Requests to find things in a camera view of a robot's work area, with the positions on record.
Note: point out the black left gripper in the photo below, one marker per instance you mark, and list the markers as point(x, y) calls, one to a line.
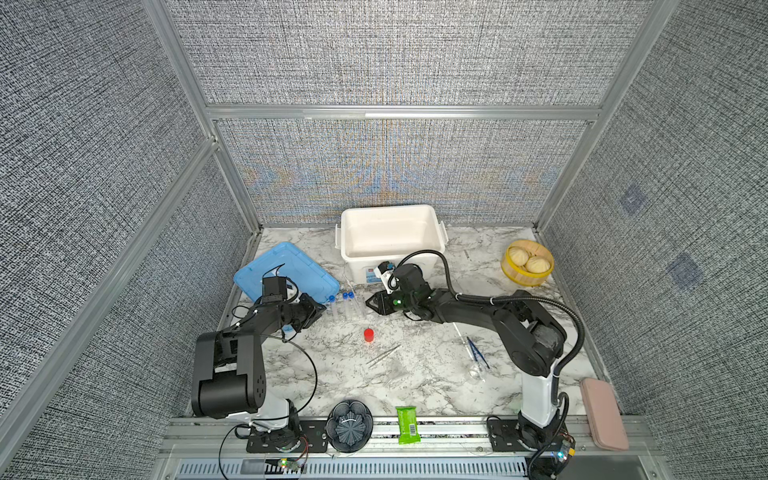
point(312, 311)

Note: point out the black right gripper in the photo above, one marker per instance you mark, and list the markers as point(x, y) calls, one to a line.
point(380, 298)

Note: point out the blue capped test tube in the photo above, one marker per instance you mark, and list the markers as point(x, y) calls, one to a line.
point(332, 306)
point(348, 309)

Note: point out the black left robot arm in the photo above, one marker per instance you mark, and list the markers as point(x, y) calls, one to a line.
point(229, 373)

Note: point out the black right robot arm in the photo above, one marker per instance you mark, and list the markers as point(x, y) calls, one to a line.
point(532, 338)

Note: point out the clear test tube rack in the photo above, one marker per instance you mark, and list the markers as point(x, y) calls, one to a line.
point(358, 312)

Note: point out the blue plastic bin lid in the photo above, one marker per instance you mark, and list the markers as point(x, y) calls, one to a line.
point(287, 260)

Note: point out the metal tweezers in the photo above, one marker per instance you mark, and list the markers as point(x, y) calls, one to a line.
point(383, 356)

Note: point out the white plastic storage bin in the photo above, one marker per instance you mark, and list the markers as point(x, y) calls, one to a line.
point(367, 237)

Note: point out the small clear glass dish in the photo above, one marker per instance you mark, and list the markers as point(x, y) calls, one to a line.
point(476, 374)

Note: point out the left steamed bun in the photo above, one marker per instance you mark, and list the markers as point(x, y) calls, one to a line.
point(518, 256)

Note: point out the steamed bun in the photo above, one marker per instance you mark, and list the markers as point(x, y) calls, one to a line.
point(537, 265)
point(518, 256)

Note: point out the bamboo steamer basket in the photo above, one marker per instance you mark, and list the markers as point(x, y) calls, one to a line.
point(520, 275)

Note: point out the right steamed bun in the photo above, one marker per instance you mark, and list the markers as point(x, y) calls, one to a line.
point(537, 265)

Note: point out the pink pouch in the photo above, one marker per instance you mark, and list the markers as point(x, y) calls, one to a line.
point(603, 415)

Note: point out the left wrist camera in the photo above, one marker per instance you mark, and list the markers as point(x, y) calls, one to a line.
point(275, 289)

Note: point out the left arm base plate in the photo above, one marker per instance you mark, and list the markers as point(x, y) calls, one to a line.
point(292, 439)

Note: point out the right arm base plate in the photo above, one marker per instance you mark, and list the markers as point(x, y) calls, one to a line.
point(512, 435)

